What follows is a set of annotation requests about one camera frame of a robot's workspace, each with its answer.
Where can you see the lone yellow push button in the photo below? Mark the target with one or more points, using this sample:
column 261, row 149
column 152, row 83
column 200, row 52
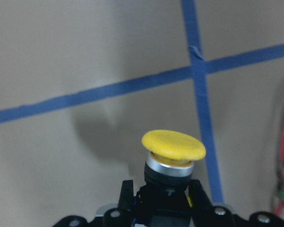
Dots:
column 162, row 201

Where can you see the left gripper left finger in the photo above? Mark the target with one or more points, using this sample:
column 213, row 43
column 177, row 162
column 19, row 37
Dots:
column 125, row 203

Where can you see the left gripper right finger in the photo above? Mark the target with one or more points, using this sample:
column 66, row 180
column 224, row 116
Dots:
column 201, row 204

